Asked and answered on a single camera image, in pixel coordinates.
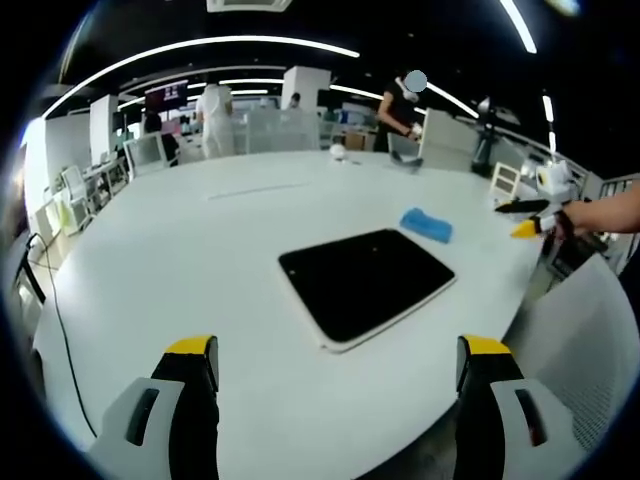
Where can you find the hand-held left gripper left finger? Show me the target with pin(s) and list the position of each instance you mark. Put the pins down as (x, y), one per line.
(155, 415)

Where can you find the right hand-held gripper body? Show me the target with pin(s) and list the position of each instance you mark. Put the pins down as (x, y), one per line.
(552, 187)

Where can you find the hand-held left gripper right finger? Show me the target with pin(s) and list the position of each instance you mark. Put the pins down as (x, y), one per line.
(505, 415)

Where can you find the blue cleaning cloth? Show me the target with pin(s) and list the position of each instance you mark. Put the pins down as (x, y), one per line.
(426, 225)

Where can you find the black tripod stand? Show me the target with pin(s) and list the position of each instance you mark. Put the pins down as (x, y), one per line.
(486, 140)

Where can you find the white mesh chair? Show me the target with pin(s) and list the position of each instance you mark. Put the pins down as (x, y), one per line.
(582, 350)

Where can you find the small white round object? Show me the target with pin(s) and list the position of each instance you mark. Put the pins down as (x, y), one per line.
(338, 151)

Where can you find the white office chair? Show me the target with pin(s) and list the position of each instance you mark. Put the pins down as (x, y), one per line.
(146, 155)

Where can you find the ceiling air conditioner vent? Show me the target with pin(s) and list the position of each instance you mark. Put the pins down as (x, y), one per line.
(248, 5)

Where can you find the dark wall screen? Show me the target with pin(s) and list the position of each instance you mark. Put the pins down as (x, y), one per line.
(166, 94)

